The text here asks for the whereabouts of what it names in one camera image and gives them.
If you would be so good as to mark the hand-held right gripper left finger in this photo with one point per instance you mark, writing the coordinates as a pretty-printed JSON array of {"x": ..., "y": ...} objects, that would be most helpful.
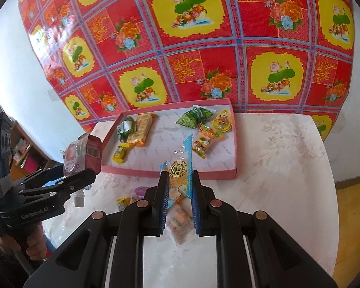
[{"x": 165, "y": 199}]

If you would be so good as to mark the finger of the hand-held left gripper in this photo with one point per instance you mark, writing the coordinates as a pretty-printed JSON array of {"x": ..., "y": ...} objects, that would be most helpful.
[
  {"x": 39, "y": 176},
  {"x": 81, "y": 177}
]

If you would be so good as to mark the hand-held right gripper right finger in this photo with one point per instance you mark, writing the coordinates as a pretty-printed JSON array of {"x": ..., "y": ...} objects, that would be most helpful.
[{"x": 195, "y": 204}]

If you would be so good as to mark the braised egg packet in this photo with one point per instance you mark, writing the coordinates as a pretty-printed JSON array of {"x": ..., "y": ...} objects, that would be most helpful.
[{"x": 180, "y": 220}]

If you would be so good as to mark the pink drink pouch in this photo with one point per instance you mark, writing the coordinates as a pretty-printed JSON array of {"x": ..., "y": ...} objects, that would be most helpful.
[{"x": 91, "y": 154}]

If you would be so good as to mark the purple jelly cup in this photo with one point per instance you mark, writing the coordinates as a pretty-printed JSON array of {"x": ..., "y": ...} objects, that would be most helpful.
[{"x": 139, "y": 192}]

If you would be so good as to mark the clear blue-edged snack packet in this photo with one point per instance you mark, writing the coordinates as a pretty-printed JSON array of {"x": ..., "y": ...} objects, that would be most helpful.
[{"x": 180, "y": 171}]

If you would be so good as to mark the small yellow candy packet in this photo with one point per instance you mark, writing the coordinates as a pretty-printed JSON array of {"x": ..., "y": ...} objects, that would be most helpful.
[{"x": 123, "y": 203}]

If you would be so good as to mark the yellow snack packet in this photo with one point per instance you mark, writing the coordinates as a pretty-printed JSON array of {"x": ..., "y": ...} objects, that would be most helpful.
[{"x": 120, "y": 153}]

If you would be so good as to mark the pink cardboard box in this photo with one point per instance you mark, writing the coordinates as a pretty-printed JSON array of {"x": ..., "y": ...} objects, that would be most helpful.
[{"x": 156, "y": 144}]

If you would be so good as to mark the colourful gummy packet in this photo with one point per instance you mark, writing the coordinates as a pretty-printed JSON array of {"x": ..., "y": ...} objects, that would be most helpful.
[{"x": 201, "y": 147}]

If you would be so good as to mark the green and white snack packet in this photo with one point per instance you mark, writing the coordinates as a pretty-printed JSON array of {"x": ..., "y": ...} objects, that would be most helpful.
[{"x": 126, "y": 129}]

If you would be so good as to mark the long orange striped packet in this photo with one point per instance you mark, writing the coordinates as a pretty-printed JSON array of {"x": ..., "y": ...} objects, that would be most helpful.
[{"x": 210, "y": 132}]

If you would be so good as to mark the round yellow jelly cup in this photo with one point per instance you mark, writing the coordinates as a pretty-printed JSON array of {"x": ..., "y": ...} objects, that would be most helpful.
[{"x": 223, "y": 122}]

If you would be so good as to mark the person's left hand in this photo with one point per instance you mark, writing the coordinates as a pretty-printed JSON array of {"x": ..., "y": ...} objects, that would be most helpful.
[{"x": 36, "y": 246}]

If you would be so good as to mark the wooden bookshelf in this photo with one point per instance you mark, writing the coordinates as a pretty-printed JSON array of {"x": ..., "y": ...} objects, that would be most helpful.
[{"x": 21, "y": 153}]

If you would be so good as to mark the orange cracker packet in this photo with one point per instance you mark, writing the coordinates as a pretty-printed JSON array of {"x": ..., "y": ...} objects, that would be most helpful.
[{"x": 141, "y": 129}]

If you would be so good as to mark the pale floral tablecloth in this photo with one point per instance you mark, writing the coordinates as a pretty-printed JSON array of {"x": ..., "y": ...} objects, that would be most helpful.
[{"x": 273, "y": 171}]

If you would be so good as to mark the green triangular snack packet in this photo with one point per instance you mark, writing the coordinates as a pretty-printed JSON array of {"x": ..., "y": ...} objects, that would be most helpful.
[{"x": 193, "y": 117}]

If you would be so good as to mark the red floral printed cloth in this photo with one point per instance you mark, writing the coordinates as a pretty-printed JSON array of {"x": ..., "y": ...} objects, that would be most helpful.
[{"x": 198, "y": 51}]

